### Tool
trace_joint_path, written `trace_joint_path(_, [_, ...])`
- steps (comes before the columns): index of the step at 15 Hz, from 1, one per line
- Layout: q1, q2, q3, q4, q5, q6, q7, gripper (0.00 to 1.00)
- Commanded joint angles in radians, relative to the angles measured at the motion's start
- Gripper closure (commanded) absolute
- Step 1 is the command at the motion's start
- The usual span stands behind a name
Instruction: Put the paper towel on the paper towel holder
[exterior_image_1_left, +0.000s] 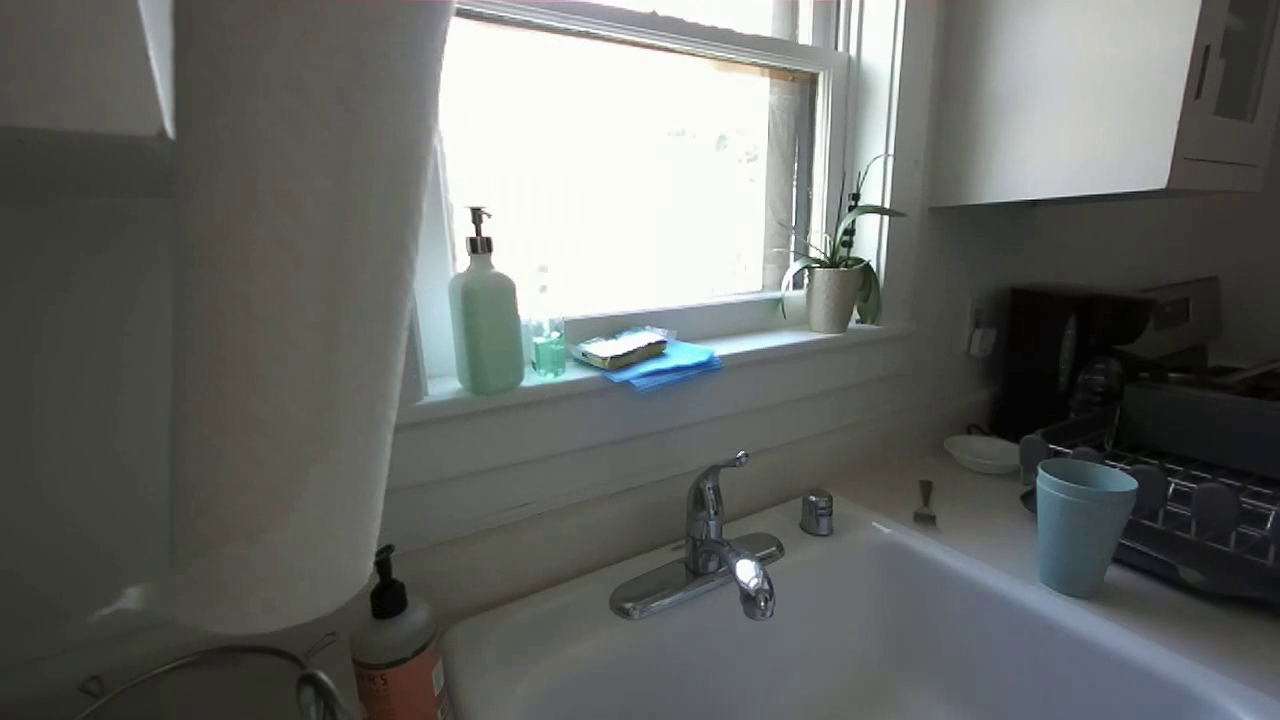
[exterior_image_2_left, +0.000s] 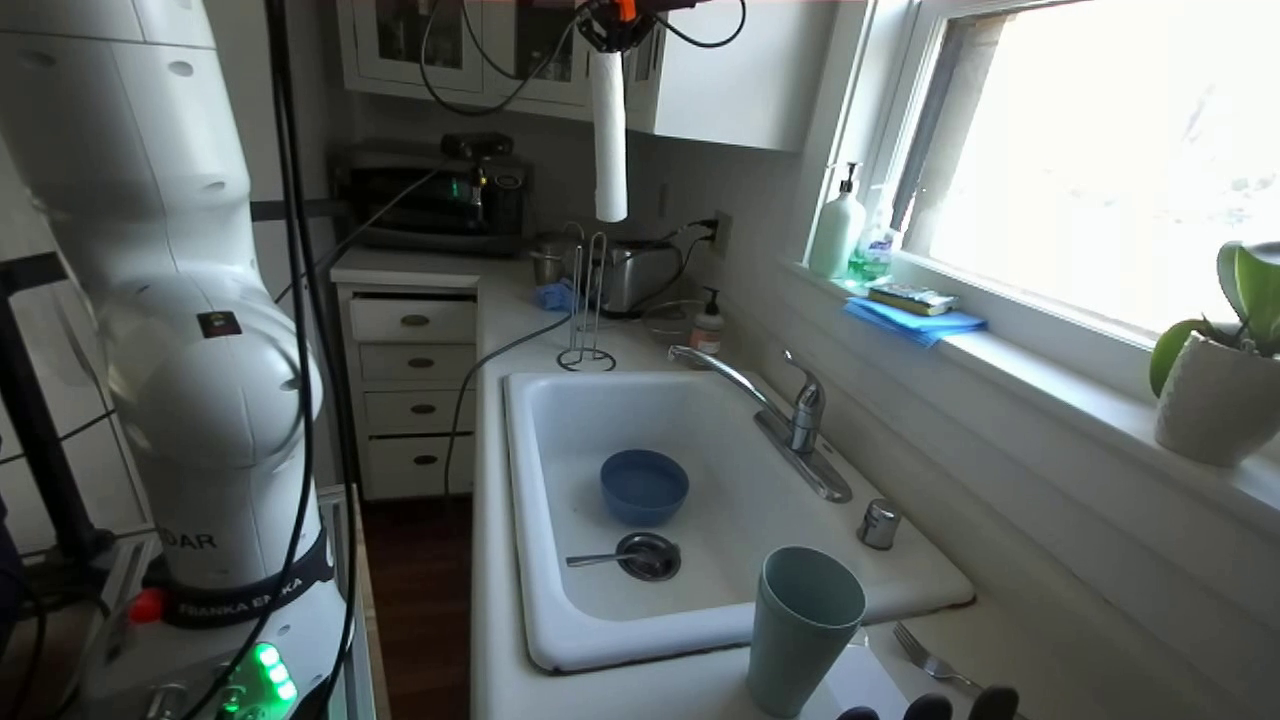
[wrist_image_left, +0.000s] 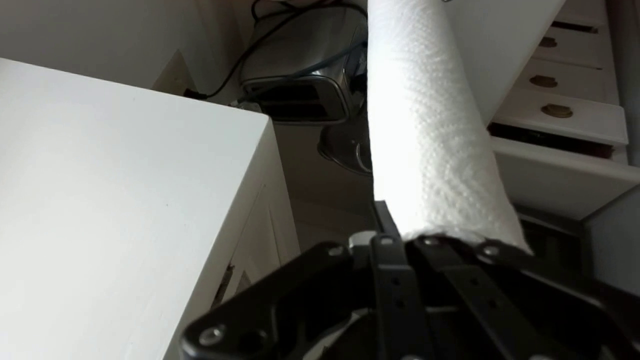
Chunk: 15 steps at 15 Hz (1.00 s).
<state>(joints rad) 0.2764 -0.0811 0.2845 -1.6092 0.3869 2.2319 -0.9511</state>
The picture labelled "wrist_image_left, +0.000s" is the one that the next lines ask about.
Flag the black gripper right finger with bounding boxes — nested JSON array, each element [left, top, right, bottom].
[[406, 235, 640, 360]]

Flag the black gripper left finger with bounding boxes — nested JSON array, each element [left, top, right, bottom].
[[179, 231, 421, 360]]

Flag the white paper towel roll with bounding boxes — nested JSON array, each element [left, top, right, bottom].
[[364, 0, 537, 257]]

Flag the white drawer cabinet brass pulls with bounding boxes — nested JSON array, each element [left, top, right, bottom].
[[489, 0, 640, 222]]

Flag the silver black toaster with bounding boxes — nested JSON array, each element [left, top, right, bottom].
[[240, 4, 370, 126]]

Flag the white wall cabinet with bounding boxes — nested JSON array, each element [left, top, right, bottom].
[[0, 56, 303, 360]]

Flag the thin black power cord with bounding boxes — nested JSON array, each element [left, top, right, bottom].
[[183, 0, 316, 102]]

